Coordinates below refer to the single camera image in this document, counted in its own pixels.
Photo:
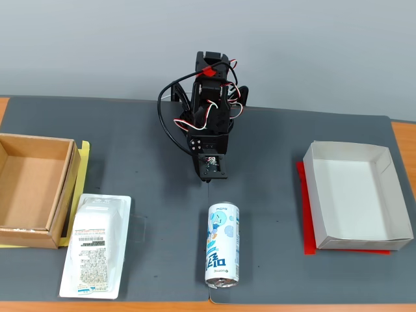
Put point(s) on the white blue drink can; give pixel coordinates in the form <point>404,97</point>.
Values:
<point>221,243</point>

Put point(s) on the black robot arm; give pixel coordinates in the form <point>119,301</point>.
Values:
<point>208,94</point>

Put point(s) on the white paper box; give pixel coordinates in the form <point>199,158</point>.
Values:
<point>351,201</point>

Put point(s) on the brown cardboard box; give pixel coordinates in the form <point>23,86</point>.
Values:
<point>26,188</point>

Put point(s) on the red tape tag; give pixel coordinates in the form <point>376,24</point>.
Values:
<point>209,71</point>

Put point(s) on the dark gray table mat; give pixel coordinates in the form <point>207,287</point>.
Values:
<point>266,195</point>
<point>130,146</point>

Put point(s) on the yellow paper sheet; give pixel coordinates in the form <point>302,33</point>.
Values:
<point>85,162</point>

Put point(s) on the red paper sheet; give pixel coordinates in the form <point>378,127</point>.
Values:
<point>308,240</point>

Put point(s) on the white plastic blister package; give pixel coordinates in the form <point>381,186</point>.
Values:
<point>94,247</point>

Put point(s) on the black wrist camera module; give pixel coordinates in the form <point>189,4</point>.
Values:
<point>213,167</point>

